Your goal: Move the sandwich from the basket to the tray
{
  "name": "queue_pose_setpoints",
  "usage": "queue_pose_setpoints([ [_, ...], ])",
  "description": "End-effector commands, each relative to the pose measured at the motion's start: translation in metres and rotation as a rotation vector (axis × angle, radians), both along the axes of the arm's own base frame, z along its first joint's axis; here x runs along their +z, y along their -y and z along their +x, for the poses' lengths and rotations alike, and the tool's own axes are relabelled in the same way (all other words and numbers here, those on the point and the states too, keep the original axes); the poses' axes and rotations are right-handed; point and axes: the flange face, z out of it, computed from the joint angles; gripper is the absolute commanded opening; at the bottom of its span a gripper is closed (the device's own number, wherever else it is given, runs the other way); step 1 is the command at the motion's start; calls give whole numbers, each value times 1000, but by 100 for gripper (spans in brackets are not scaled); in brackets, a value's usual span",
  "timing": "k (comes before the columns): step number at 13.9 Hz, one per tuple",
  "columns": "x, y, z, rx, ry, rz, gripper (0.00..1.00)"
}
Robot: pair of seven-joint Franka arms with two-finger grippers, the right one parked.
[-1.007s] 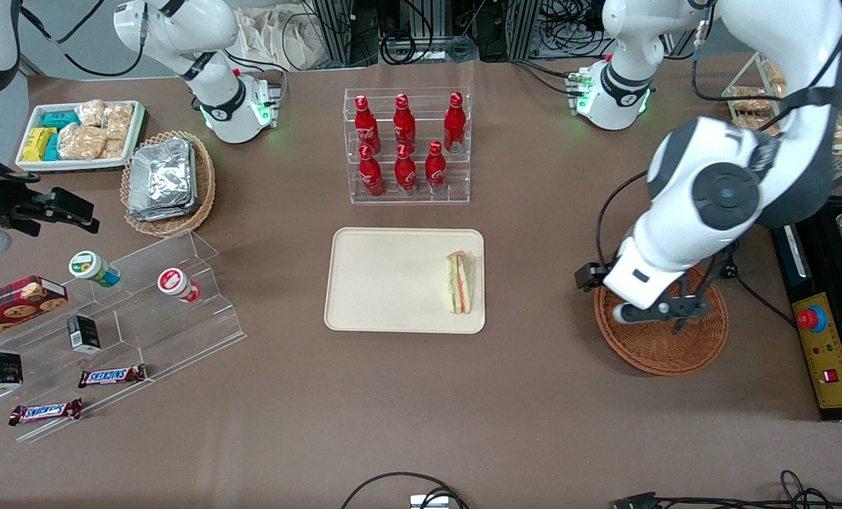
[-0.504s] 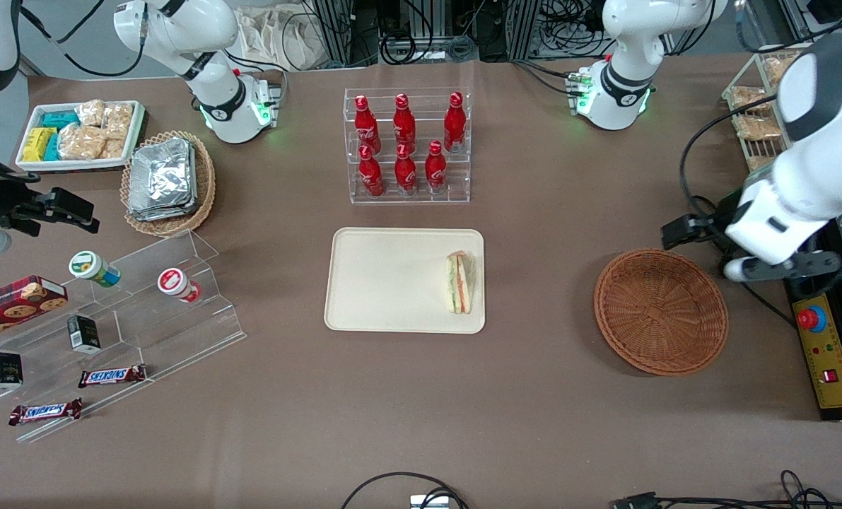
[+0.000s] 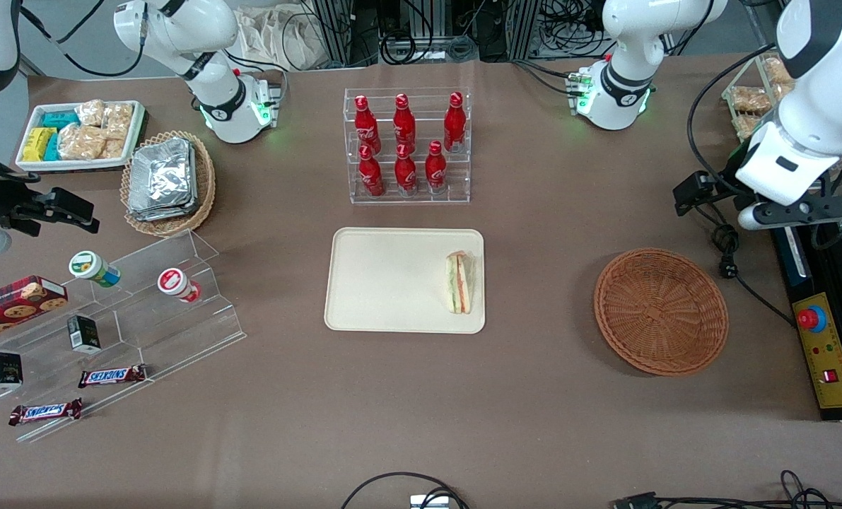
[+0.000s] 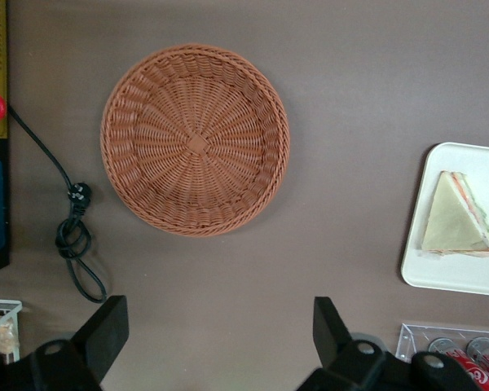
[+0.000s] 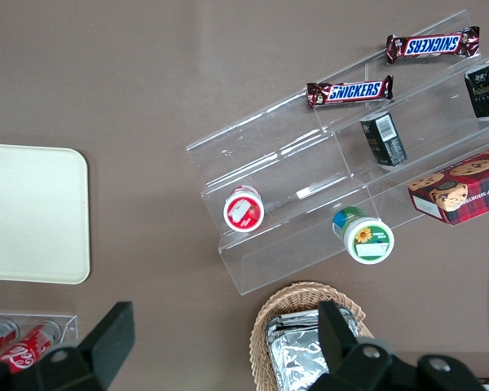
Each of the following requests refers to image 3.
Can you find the triangle sandwich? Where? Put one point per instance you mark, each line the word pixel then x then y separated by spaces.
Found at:
pixel 459 283

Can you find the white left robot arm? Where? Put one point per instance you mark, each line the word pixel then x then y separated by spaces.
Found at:
pixel 816 120

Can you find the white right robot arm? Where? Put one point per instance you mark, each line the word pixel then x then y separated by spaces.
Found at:
pixel 215 85

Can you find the white rectangular snack tray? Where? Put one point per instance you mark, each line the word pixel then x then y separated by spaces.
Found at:
pixel 74 165

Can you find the round brown wicker basket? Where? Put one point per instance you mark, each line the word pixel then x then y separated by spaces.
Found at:
pixel 661 311

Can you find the oval wicker basket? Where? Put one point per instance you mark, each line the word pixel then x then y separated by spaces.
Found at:
pixel 205 184

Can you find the cream plastic tray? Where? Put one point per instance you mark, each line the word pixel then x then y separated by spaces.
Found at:
pixel 392 279

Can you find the green lid cup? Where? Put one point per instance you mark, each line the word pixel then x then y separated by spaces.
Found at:
pixel 88 267

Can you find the teal snack pack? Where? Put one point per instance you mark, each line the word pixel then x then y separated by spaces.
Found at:
pixel 52 147
pixel 60 119

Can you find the clear rice cracker bag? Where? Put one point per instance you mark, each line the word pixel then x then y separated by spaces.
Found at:
pixel 113 148
pixel 81 141
pixel 90 113
pixel 118 120

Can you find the clear bagged pastry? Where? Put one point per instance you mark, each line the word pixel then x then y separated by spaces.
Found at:
pixel 775 71
pixel 751 100
pixel 779 92
pixel 746 126

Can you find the yellow snack pack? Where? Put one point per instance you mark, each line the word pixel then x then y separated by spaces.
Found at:
pixel 37 143

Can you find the red cookie box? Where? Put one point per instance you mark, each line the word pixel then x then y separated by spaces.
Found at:
pixel 14 304

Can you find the silver foil pack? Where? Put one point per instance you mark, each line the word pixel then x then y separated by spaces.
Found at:
pixel 160 173
pixel 170 214

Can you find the black machine housing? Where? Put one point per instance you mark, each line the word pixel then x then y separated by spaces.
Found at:
pixel 788 283

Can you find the small black box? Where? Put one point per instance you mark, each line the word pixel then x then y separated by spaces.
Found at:
pixel 83 334
pixel 3 370

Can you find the red lid cup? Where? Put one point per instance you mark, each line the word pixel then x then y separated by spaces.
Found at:
pixel 174 283

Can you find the clear acrylic step display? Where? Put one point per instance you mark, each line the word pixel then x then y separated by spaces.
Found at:
pixel 180 339

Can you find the snickers chocolate bar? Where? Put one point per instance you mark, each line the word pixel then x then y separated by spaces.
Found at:
pixel 44 411
pixel 112 376

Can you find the clear acrylic bottle rack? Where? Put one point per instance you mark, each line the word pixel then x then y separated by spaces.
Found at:
pixel 463 180

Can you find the yellow control panel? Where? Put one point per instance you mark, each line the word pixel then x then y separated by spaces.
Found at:
pixel 841 392

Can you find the red cola bottle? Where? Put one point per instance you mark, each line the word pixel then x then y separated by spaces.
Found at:
pixel 406 173
pixel 404 121
pixel 371 175
pixel 454 124
pixel 365 124
pixel 435 170

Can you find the white cloth bag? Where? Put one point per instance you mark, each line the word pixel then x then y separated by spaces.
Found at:
pixel 279 35

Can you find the small grey device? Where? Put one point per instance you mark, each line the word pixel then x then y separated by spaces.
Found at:
pixel 428 502

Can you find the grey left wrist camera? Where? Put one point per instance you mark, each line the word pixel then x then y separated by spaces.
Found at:
pixel 751 218

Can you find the dark left camera mount bar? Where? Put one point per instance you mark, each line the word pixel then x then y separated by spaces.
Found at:
pixel 813 211

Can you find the aluminium frame post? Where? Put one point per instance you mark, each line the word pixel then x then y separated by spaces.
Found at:
pixel 527 28
pixel 332 28

